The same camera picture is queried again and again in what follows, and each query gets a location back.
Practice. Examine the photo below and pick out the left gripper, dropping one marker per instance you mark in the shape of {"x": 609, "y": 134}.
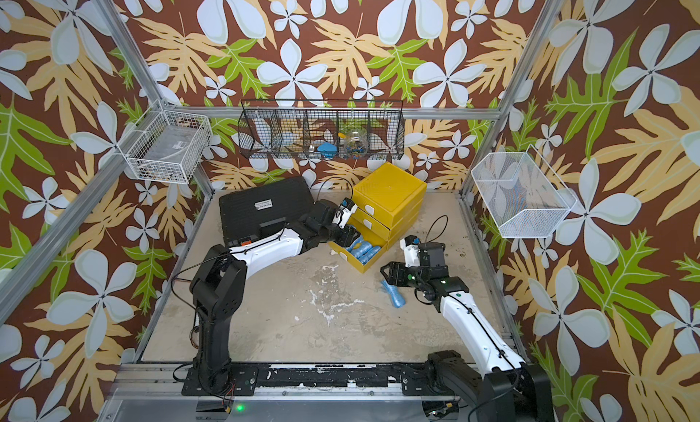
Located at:
{"x": 348, "y": 236}

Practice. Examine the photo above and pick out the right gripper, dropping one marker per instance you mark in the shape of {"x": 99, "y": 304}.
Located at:
{"x": 398, "y": 270}

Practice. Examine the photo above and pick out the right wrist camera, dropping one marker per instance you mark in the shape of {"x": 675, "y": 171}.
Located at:
{"x": 415, "y": 253}

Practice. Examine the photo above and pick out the yellow bottom drawer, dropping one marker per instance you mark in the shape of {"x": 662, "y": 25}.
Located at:
{"x": 347, "y": 257}

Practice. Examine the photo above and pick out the white mesh basket right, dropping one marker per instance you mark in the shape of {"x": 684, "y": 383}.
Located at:
{"x": 524, "y": 195}

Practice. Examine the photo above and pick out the black wire basket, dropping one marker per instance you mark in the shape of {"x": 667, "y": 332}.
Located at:
{"x": 359, "y": 129}

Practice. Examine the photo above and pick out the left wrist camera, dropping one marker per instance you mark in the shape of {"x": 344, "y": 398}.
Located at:
{"x": 342, "y": 213}

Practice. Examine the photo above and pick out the blue trash bag roll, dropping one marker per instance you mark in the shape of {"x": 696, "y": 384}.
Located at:
{"x": 395, "y": 297}
{"x": 361, "y": 249}
{"x": 369, "y": 255}
{"x": 355, "y": 243}

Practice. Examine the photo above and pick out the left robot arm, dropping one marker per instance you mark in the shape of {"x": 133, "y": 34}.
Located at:
{"x": 218, "y": 287}

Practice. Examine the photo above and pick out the black plastic tool case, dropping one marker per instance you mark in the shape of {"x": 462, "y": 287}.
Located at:
{"x": 254, "y": 214}

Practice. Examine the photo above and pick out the white wire basket left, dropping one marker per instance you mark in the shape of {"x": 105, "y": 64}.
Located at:
{"x": 165, "y": 144}

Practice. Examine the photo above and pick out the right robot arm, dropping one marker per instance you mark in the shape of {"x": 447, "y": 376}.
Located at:
{"x": 503, "y": 387}

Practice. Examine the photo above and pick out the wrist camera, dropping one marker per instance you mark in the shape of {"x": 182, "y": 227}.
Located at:
{"x": 342, "y": 213}
{"x": 415, "y": 253}

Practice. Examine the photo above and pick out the yellow plastic drawer cabinet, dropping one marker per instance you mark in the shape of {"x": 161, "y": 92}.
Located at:
{"x": 388, "y": 202}

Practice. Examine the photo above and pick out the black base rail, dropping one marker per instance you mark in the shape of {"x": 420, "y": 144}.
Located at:
{"x": 249, "y": 379}

